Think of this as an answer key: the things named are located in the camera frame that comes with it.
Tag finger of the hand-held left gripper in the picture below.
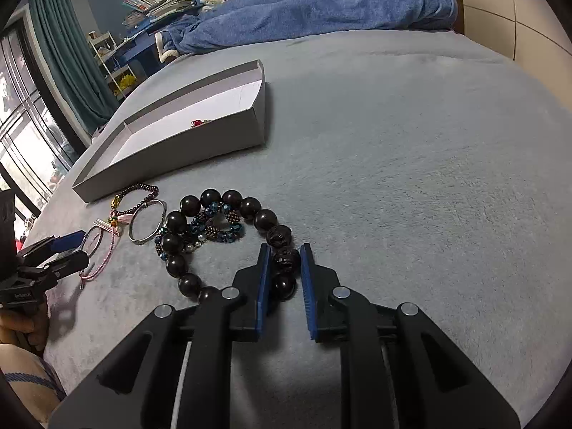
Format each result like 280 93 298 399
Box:
18 250 90 287
17 231 87 265

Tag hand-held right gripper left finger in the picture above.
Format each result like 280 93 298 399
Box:
48 243 273 429

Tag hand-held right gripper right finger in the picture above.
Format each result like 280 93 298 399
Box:
300 243 521 429

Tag pink cord bracelet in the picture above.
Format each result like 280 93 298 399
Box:
78 219 124 282

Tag silver bangle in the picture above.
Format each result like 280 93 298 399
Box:
128 199 168 245

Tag dark braided bracelet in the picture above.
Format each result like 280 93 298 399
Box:
110 184 160 223

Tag large dark bead bracelet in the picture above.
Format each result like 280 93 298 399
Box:
161 189 301 311

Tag grey cardboard box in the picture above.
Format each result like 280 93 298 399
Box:
71 59 267 204

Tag person's left forearm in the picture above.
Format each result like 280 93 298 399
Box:
0 343 68 426

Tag person's left hand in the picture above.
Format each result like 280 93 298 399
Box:
0 307 49 355

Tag black framed window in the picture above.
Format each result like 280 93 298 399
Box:
0 22 87 215

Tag teal curtain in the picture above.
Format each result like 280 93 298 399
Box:
28 0 121 128

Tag white shelf cart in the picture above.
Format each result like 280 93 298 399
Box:
88 31 135 99

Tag blue desk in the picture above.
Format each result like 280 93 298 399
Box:
109 0 207 78

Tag stack of papers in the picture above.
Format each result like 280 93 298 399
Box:
149 0 198 19

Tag blue fleece blanket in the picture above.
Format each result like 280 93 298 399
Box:
156 0 459 61

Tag beige padded headboard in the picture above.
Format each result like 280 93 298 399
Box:
442 0 572 112

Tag blue crystal bead bracelet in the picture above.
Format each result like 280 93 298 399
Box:
154 201 245 262

